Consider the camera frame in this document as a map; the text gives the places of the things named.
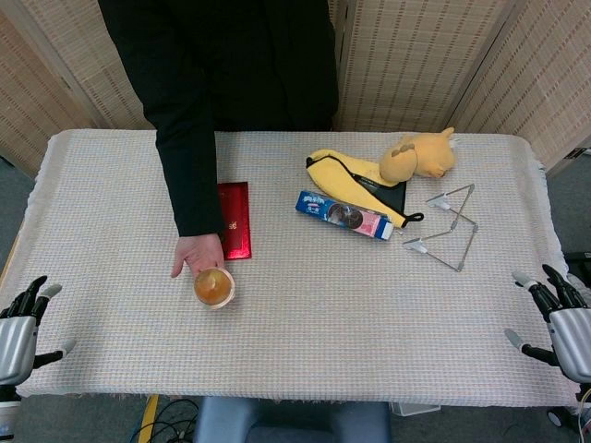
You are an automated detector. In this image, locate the person's black sleeved forearm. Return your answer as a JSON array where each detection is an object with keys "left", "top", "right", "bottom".
[{"left": 99, "top": 0, "right": 221, "bottom": 239}]

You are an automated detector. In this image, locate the white woven tablecloth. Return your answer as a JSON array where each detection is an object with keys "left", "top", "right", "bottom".
[{"left": 0, "top": 128, "right": 579, "bottom": 401}]

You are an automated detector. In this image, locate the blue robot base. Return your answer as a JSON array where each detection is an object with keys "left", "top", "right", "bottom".
[{"left": 193, "top": 395, "right": 392, "bottom": 443}]

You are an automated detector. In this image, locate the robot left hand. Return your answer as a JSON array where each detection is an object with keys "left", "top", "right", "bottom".
[{"left": 0, "top": 275, "right": 78, "bottom": 385}]

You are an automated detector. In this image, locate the yellow black fabric pouch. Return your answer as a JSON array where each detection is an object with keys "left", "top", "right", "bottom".
[{"left": 305, "top": 148, "right": 425, "bottom": 230}]

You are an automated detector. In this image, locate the yellow jelly cup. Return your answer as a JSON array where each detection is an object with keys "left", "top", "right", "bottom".
[{"left": 193, "top": 266, "right": 235, "bottom": 310}]

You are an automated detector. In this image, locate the yellow floor tape strip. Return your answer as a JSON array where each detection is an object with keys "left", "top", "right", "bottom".
[{"left": 139, "top": 394, "right": 160, "bottom": 443}]

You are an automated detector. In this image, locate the black cable bundle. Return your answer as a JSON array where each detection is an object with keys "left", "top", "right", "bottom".
[{"left": 138, "top": 397, "right": 200, "bottom": 443}]

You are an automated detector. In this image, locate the red envelope packet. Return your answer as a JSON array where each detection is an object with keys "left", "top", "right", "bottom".
[{"left": 216, "top": 181, "right": 256, "bottom": 262}]

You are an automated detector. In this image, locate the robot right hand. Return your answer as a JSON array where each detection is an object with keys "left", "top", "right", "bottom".
[{"left": 503, "top": 264, "right": 591, "bottom": 382}]

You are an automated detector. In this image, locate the person's black clothed torso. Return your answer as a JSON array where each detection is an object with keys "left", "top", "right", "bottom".
[{"left": 97, "top": 0, "right": 340, "bottom": 133}]

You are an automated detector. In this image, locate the person's bare hand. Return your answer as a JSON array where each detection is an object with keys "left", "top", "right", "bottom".
[{"left": 170, "top": 233, "right": 227, "bottom": 279}]

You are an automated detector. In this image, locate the yellow plush toy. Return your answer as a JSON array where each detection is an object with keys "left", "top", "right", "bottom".
[{"left": 379, "top": 126, "right": 461, "bottom": 187}]

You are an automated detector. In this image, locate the metal wire folding stand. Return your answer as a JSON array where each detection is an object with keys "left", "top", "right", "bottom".
[{"left": 402, "top": 183, "right": 479, "bottom": 272}]

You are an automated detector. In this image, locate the bamboo folding screen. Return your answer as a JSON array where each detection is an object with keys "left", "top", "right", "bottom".
[{"left": 0, "top": 0, "right": 591, "bottom": 179}]

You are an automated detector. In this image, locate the blue Oreo cookie package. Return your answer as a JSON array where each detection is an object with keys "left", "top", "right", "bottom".
[{"left": 295, "top": 190, "right": 396, "bottom": 242}]

